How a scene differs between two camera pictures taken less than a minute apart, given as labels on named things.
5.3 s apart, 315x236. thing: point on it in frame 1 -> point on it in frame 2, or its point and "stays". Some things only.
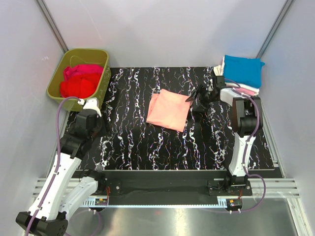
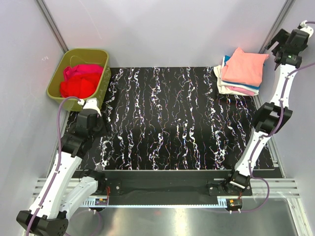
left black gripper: (100, 119) stays
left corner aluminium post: (46, 13) stays
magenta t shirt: (81, 70) stays
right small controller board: (234, 204) stays
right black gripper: (201, 90) -> (280, 37)
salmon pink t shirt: (169, 109) -> (244, 68)
